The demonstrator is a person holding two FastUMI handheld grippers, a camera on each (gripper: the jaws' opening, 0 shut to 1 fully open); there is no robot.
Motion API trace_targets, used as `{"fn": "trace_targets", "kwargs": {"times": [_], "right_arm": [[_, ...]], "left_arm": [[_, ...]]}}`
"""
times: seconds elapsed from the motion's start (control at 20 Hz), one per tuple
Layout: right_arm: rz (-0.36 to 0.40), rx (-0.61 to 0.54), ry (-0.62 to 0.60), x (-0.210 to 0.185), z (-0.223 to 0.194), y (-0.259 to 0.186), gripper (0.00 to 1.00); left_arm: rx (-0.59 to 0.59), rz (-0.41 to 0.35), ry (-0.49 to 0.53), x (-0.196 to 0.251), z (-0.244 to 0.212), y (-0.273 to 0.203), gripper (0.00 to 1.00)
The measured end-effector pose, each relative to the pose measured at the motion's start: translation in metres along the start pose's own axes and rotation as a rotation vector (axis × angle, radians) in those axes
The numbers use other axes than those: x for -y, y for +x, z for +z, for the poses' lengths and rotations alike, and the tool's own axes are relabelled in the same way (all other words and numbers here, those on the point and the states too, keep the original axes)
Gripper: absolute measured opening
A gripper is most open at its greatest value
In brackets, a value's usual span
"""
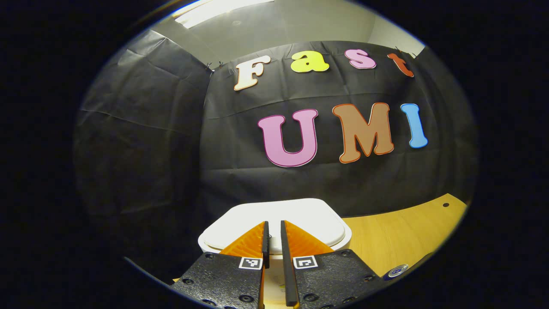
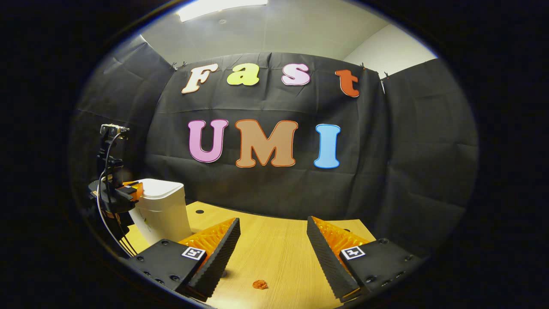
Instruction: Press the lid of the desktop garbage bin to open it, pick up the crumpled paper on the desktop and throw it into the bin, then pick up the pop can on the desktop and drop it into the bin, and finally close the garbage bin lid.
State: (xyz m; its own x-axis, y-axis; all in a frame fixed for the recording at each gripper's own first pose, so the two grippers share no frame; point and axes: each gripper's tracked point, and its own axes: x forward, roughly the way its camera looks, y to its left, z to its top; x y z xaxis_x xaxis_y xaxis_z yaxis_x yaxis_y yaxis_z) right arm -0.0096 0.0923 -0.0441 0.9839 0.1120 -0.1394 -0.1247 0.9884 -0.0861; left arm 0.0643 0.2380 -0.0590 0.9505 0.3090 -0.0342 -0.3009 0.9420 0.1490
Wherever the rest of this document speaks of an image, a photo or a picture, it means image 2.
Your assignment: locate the white desktop garbage bin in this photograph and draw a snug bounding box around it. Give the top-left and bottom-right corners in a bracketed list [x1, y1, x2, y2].
[128, 179, 192, 246]

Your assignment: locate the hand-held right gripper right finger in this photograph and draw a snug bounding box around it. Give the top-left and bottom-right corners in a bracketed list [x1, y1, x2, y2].
[306, 216, 427, 302]

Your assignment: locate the black backdrop cloth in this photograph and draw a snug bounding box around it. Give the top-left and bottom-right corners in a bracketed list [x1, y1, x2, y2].
[69, 36, 479, 258]

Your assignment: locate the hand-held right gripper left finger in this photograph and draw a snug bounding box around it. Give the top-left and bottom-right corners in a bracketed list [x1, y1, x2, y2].
[129, 218, 241, 302]

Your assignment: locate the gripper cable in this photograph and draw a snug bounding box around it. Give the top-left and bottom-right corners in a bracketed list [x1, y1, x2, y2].
[96, 132, 131, 256]

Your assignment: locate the wooden desktop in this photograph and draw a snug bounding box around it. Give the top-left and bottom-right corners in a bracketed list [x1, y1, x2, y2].
[122, 201, 376, 309]

